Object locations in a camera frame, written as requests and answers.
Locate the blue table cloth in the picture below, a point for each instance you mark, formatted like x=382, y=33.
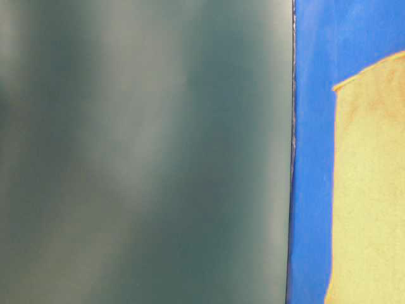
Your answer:
x=333, y=40

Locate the orange towel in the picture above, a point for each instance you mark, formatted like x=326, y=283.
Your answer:
x=368, y=187

